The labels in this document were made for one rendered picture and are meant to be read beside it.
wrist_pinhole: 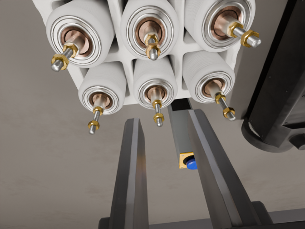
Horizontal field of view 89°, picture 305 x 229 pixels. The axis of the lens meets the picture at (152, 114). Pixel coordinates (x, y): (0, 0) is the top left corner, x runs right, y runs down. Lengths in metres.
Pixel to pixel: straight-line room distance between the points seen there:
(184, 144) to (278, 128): 0.38
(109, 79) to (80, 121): 0.48
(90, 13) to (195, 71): 0.21
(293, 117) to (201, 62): 0.41
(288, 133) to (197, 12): 0.52
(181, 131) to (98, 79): 0.25
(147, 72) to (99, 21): 0.11
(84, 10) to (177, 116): 0.34
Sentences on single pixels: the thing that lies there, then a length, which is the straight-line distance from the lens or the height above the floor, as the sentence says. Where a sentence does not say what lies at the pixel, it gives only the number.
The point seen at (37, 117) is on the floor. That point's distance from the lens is 0.85.
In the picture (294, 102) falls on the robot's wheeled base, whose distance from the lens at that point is 0.61.
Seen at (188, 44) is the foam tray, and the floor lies 0.18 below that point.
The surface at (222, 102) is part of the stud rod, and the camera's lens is 0.31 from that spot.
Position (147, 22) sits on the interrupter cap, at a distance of 0.27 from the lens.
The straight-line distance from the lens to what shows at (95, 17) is 0.29.
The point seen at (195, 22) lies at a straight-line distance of 0.29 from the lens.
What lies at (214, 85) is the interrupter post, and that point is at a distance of 0.34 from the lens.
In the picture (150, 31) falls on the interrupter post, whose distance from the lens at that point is 0.25.
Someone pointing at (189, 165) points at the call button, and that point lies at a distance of 0.41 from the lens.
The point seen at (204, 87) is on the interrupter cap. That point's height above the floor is 0.25.
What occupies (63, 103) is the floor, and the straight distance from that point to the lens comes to 0.74.
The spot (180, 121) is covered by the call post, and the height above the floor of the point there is 0.21.
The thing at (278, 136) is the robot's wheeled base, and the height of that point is 0.20.
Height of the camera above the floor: 0.52
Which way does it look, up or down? 47 degrees down
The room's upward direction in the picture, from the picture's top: 175 degrees clockwise
